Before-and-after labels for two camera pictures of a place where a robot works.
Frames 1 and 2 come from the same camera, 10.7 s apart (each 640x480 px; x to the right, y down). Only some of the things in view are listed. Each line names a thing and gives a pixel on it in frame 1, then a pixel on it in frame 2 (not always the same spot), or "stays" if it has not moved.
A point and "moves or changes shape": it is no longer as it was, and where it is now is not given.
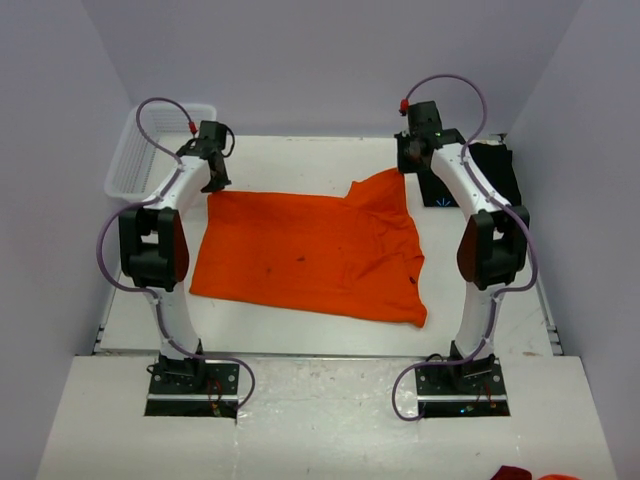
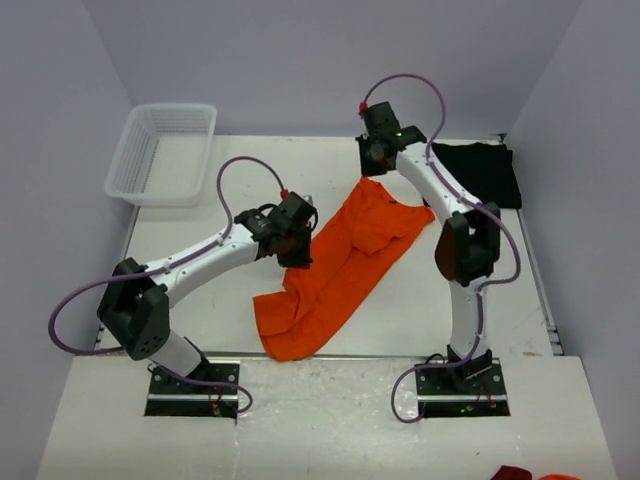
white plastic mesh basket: [152, 136] stays
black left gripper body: [218, 182] to [295, 253]
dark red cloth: [512, 473] stays
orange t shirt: [355, 255] moves or changes shape
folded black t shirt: [494, 165] stays
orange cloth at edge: [560, 477] stays
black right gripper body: [406, 155] to [371, 166]
